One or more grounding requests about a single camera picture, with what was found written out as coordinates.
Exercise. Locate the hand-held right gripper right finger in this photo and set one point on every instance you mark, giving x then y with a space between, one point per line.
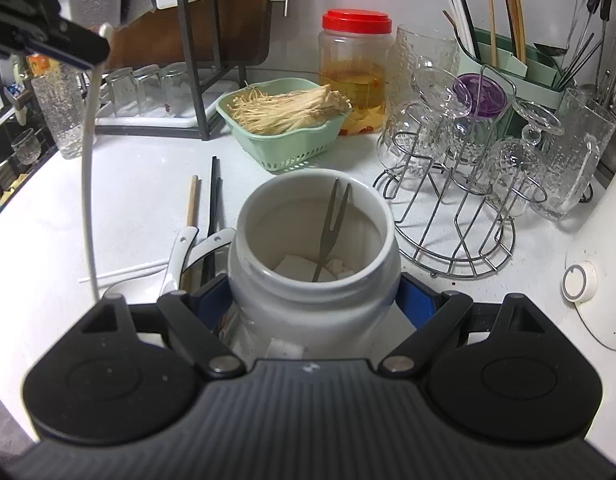
412 305

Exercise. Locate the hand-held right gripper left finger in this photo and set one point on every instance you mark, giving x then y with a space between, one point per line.
210 300

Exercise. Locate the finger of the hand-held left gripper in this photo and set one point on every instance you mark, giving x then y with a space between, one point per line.
48 30

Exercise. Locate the wooden chopstick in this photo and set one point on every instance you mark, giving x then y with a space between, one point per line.
192 205

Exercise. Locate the white ceramic jar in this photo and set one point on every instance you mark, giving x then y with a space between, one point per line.
313 320

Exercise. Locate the metal two-prong fork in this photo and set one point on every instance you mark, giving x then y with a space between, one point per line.
324 240

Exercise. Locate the tall textured drinking glass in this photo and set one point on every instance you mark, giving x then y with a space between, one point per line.
422 45
60 120

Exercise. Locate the inverted small drinking glass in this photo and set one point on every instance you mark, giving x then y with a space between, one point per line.
148 90
120 92
177 87

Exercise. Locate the small glass goblet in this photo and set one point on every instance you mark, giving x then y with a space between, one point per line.
24 142

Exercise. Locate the white drying tray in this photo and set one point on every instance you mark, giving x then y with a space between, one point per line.
153 121

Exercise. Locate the black metal dish rack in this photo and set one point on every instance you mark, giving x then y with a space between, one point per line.
194 60

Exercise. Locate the green plastic basket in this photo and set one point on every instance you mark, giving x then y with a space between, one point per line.
288 152

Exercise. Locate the wooden cutting board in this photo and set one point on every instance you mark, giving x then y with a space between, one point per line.
228 10

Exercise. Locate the white electric kettle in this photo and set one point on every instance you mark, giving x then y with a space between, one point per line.
607 300

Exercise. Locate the enoki mushroom bundle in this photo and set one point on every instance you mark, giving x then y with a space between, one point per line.
288 107

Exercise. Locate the purple-lidded glass jar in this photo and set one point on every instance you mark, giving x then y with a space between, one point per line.
475 95

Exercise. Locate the textured glass mug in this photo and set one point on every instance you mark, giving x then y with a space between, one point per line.
577 160

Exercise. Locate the inverted glass goblet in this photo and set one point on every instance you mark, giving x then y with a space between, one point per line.
437 85
537 117

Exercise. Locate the red-lidded plastic jar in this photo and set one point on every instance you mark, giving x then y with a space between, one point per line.
355 60

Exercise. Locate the green utensil caddy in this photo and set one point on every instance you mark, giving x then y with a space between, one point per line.
537 75

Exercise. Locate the metal spoons cluster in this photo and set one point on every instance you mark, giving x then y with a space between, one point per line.
607 90

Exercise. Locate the dark metal chopsticks pair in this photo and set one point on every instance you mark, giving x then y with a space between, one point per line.
579 62

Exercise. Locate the assorted chopsticks bunch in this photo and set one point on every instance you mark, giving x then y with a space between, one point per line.
460 10

